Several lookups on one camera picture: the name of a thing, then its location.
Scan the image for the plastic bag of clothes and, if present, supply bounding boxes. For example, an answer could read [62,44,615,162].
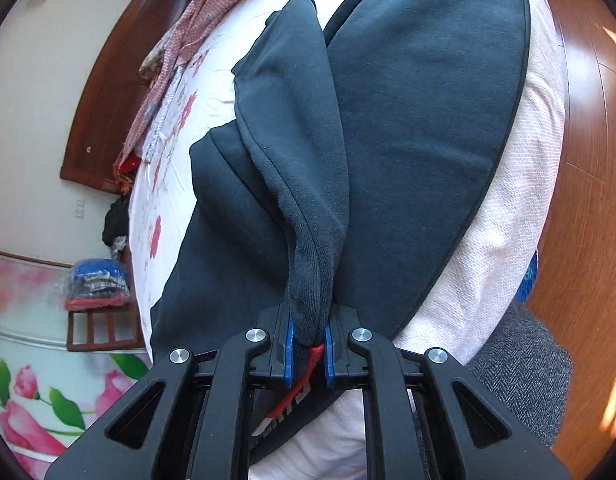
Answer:
[53,258,131,311]

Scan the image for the wooden headboard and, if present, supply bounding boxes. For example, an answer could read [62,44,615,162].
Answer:
[59,0,204,196]

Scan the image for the blue patterned object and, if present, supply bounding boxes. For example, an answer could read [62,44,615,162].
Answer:
[519,252,539,306]

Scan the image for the wooden chair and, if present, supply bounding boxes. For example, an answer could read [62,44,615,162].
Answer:
[67,305,146,353]

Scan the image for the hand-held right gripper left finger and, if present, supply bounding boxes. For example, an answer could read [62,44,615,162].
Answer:
[44,304,295,480]

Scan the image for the dark pants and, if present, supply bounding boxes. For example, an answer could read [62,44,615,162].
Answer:
[150,0,531,463]

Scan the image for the orange fringed cloth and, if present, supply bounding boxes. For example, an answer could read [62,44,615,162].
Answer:
[115,167,136,196]

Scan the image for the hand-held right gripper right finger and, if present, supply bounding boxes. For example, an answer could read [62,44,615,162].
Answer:
[324,305,571,480]

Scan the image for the pink checkered quilt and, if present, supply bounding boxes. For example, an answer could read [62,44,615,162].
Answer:
[119,0,259,161]

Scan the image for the folded floral sheets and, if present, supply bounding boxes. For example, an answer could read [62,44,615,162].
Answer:
[143,67,189,161]

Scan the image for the floral printed wardrobe door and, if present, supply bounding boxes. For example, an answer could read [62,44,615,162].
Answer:
[0,247,154,480]

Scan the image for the bed with floral white sheet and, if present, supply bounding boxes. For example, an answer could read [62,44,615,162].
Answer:
[123,0,569,480]

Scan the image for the black cloth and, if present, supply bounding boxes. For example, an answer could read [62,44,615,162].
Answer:
[102,195,134,248]

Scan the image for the person's grey clothing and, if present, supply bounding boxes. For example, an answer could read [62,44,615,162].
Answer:
[468,302,574,453]

